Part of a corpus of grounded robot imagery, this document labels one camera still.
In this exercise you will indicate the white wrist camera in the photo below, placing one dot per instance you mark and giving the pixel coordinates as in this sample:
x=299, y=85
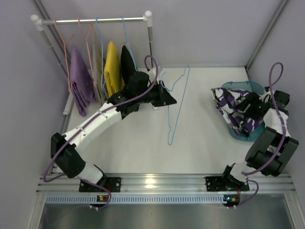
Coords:
x=268, y=96
x=152, y=72

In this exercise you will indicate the purple camouflage trousers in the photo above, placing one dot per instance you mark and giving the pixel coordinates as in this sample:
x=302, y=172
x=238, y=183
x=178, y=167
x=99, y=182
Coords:
x=226, y=102

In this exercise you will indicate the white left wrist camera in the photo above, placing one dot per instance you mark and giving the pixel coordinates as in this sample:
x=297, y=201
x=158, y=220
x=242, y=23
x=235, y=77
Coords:
x=152, y=72

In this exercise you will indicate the white and metal clothes rack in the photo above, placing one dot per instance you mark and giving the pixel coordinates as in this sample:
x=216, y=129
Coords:
x=40, y=24

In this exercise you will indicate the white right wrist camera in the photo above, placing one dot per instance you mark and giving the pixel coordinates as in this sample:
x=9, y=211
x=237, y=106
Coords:
x=268, y=96

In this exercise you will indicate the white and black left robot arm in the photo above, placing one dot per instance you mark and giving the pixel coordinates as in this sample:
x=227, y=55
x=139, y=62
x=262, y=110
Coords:
x=66, y=149

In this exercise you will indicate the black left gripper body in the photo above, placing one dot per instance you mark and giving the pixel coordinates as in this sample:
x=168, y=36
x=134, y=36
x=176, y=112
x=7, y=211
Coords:
x=157, y=94

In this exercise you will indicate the grey trousers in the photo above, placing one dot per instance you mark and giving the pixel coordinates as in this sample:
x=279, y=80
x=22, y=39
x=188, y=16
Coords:
x=96, y=58

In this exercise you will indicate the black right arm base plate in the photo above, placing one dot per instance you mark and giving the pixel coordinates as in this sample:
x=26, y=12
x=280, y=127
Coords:
x=219, y=183

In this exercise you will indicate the teal plastic bin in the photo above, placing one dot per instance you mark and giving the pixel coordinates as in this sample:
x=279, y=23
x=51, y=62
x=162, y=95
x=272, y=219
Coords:
x=252, y=87

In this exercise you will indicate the black trousers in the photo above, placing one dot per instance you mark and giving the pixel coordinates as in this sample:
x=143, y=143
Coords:
x=128, y=69

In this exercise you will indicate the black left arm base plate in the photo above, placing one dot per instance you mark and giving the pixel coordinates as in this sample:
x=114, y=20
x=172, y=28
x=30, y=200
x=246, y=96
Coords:
x=112, y=184

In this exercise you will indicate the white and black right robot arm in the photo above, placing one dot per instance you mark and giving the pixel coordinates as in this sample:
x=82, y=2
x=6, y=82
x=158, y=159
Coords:
x=274, y=147

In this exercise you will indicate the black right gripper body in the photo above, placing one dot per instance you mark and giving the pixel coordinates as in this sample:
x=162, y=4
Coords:
x=246, y=108

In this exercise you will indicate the aluminium mounting rail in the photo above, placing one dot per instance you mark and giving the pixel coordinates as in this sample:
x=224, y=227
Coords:
x=164, y=189

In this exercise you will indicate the yellow trousers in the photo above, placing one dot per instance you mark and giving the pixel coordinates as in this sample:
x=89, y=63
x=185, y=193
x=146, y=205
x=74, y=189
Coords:
x=112, y=71

